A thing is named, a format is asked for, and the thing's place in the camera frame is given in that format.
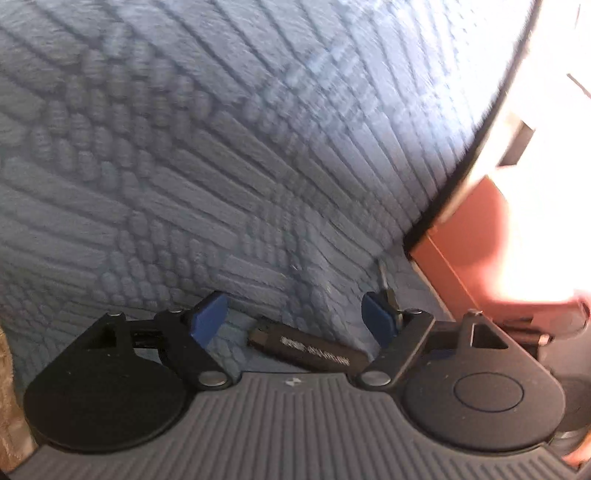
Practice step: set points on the yellow handled screwdriver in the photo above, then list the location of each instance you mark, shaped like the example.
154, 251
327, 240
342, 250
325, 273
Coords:
386, 291

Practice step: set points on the blue textured chair cover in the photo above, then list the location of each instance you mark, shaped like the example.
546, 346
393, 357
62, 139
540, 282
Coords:
155, 151

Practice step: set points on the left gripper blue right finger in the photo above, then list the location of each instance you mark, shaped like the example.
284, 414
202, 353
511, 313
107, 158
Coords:
402, 336

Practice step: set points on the black lighter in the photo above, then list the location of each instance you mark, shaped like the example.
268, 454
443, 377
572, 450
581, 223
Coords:
304, 350

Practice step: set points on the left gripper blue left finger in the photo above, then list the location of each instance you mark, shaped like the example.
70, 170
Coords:
185, 336

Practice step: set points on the pink cardboard box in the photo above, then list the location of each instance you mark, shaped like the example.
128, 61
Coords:
514, 247

